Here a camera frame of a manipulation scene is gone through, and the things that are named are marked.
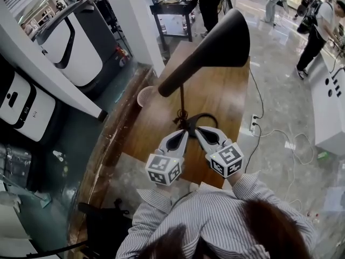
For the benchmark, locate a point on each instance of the white sink counter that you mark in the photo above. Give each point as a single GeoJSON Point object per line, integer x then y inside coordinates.
{"type": "Point", "coordinates": [328, 117]}

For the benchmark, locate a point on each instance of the white box appliance black trim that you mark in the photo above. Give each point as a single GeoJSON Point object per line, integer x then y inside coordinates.
{"type": "Point", "coordinates": [24, 109]}

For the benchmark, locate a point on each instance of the clear acrylic box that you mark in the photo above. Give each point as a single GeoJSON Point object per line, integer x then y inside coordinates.
{"type": "Point", "coordinates": [16, 166]}

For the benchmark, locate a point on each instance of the white grey delivery robot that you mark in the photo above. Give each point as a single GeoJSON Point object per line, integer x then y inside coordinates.
{"type": "Point", "coordinates": [81, 58]}

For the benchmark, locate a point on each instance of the black faucet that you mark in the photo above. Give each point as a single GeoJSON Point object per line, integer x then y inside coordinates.
{"type": "Point", "coordinates": [340, 68]}

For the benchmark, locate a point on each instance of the person's left forearm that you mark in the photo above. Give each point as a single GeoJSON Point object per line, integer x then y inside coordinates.
{"type": "Point", "coordinates": [153, 201]}

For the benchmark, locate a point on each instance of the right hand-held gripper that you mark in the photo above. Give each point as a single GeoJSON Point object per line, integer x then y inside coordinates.
{"type": "Point", "coordinates": [226, 158]}

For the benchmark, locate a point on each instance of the red and white canister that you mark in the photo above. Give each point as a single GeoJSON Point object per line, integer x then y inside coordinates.
{"type": "Point", "coordinates": [122, 57]}

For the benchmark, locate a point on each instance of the black office chair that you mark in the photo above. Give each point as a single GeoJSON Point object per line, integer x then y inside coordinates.
{"type": "Point", "coordinates": [107, 231]}

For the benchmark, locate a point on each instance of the white round table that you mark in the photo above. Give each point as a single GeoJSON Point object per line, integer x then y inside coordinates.
{"type": "Point", "coordinates": [16, 249]}

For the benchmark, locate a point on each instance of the white power strip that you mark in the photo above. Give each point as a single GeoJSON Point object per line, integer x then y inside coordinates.
{"type": "Point", "coordinates": [253, 123]}

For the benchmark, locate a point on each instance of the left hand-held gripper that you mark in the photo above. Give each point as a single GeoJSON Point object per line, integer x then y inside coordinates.
{"type": "Point", "coordinates": [161, 166]}

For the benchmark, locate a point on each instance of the clear plastic bottle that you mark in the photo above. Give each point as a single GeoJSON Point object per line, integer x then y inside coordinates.
{"type": "Point", "coordinates": [58, 155]}

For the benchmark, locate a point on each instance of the black equipment stand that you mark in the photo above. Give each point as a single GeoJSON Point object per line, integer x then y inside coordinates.
{"type": "Point", "coordinates": [107, 7]}

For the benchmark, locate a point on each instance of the wooden table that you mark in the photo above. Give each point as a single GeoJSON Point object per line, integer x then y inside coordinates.
{"type": "Point", "coordinates": [215, 96]}

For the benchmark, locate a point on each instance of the striped shirt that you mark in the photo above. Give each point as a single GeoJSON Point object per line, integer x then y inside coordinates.
{"type": "Point", "coordinates": [205, 220]}

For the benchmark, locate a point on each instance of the clear bottle red cap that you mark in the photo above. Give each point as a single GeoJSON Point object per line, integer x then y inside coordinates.
{"type": "Point", "coordinates": [314, 217]}

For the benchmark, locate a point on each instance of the person's right forearm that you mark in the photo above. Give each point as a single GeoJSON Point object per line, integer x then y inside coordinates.
{"type": "Point", "coordinates": [248, 187]}

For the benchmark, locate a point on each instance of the white paper cup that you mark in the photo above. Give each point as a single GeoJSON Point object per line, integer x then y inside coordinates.
{"type": "Point", "coordinates": [144, 97]}

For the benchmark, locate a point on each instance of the green bottle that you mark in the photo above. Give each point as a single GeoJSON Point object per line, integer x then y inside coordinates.
{"type": "Point", "coordinates": [323, 155]}

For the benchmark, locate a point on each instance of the black table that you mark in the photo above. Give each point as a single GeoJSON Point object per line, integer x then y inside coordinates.
{"type": "Point", "coordinates": [172, 7]}

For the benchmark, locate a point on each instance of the person's white shoe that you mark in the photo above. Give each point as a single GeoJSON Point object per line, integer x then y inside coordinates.
{"type": "Point", "coordinates": [194, 187]}

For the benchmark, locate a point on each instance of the black desk lamp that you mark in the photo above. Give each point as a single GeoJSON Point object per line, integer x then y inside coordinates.
{"type": "Point", "coordinates": [215, 44]}

